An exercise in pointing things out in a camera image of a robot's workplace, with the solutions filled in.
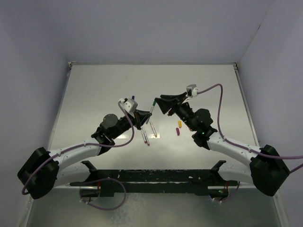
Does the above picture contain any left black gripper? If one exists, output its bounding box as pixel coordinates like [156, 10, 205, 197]
[111, 108, 151, 139]

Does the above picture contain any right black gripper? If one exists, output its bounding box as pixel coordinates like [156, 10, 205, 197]
[155, 92, 197, 131]

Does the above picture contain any green pen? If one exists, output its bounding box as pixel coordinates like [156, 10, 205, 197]
[146, 105, 155, 124]

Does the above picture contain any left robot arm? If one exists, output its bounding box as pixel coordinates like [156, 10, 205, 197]
[17, 110, 152, 199]

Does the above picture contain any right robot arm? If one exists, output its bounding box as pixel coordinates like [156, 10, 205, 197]
[154, 93, 290, 196]

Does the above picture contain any magenta pen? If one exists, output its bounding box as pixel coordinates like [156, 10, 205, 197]
[143, 129, 150, 146]

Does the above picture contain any yellow pen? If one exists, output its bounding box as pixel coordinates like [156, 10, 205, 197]
[150, 121, 158, 138]

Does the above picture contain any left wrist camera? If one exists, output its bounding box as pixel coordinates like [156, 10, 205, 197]
[118, 98, 138, 114]

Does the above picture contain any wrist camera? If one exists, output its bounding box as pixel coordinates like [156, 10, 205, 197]
[118, 98, 138, 114]
[186, 84, 198, 98]

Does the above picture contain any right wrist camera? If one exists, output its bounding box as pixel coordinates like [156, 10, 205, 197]
[186, 84, 198, 98]

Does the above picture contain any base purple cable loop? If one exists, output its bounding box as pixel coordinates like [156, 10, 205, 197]
[79, 177, 126, 210]

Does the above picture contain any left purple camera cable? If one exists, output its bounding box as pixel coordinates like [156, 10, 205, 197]
[21, 100, 137, 195]

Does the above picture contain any purple camera cable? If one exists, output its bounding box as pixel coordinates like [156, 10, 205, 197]
[21, 100, 137, 195]
[196, 84, 303, 175]

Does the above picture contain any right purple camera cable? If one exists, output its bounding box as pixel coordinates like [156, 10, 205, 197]
[196, 84, 303, 175]

